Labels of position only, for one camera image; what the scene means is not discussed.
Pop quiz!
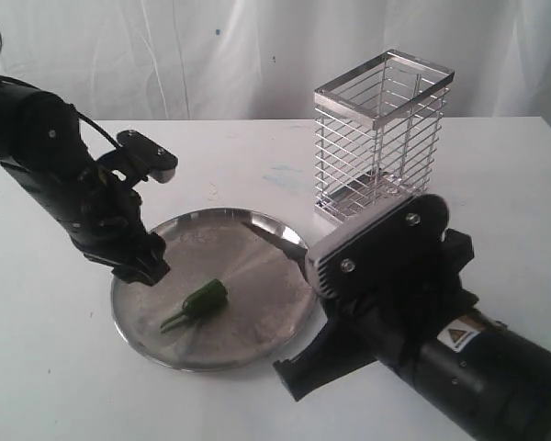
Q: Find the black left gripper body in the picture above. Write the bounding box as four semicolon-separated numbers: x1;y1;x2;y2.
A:
0;153;149;267

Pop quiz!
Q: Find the round stainless steel plate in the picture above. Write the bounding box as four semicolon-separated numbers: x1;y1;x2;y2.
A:
111;208;316;372

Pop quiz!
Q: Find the green chili pepper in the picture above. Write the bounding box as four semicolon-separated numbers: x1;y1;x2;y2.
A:
160;278;228;333

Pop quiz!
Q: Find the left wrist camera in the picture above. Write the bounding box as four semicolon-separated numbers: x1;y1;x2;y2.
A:
115;130;179;185

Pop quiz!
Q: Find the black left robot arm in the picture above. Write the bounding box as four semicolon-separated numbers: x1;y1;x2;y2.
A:
0;76;178;286

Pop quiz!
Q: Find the wire metal utensil holder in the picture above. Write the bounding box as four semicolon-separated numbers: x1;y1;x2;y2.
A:
313;50;455;225

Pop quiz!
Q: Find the black handled knife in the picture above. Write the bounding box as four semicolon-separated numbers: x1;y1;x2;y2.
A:
242;221;308;277

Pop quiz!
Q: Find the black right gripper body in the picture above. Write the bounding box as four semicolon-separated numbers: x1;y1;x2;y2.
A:
273;229;478;401

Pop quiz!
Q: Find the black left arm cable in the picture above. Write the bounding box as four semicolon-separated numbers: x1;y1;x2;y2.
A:
0;13;125;153

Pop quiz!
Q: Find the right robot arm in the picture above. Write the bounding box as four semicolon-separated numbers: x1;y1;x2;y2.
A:
274;229;551;440

